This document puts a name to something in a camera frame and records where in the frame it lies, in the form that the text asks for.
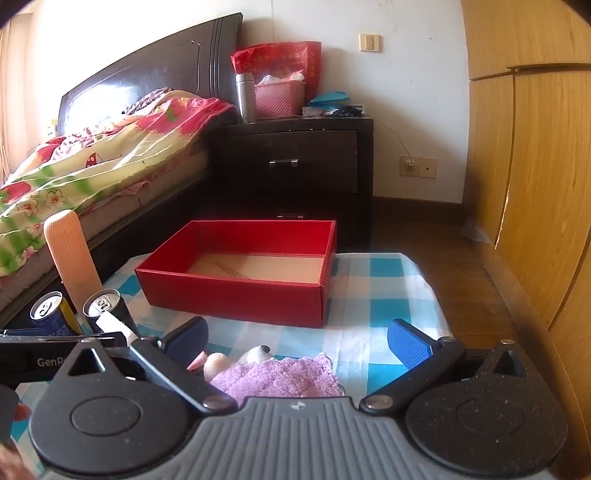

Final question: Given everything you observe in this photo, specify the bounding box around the thin power cable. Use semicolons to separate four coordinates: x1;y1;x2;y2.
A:
372;117;413;171

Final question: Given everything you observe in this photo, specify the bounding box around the white crumpled paper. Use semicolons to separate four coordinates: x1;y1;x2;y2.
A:
256;71;306;86

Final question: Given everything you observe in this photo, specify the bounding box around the red cardboard box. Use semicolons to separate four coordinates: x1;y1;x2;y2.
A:
135;220;338;329

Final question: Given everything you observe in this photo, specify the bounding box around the blue white checkered cloth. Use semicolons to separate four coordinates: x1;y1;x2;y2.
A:
9;251;453;464

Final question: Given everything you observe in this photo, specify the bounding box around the pink plastic basket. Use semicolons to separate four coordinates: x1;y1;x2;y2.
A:
254;78;308;118

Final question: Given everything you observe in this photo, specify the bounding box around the dark wooden headboard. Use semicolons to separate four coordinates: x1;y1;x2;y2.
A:
59;12;244;125

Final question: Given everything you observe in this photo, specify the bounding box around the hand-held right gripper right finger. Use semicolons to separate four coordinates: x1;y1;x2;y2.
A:
359;318;528;414

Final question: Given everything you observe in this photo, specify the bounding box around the red plastic bag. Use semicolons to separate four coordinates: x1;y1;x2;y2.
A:
231;41;322;100

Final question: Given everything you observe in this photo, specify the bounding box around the blue folded paper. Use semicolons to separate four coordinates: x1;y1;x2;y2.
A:
308;90;350;110

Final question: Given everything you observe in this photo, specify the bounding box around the floral blanket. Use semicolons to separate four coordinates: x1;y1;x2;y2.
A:
0;90;241;278

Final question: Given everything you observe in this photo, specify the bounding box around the wooden wardrobe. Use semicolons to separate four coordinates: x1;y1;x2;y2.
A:
461;0;591;437

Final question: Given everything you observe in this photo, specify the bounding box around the dark drink can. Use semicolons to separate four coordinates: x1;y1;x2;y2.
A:
82;288;137;334

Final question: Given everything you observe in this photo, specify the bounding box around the steel thermos bottle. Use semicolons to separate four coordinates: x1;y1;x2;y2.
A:
235;71;257;123

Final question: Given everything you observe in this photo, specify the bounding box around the dark wooden bed frame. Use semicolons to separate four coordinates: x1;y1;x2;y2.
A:
0;150;214;326

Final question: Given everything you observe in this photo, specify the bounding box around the white foam block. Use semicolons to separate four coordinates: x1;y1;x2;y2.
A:
95;311;140;343

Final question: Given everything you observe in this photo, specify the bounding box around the blue yellow drink can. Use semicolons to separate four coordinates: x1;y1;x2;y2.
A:
30;291;85;336

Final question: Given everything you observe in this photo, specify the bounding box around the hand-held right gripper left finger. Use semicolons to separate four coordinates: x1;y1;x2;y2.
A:
53;316;238;414

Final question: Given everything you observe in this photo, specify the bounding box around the beige wall outlet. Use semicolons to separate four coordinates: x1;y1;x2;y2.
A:
399;157;437;179

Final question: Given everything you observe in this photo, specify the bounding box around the peach ribbed cylinder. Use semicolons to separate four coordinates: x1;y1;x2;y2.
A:
43;209;103;319

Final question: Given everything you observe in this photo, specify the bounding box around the person's left hand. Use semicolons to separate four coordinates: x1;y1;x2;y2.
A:
0;401;34;480

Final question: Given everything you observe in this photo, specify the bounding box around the dark wooden nightstand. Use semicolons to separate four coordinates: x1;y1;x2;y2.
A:
205;114;375;254

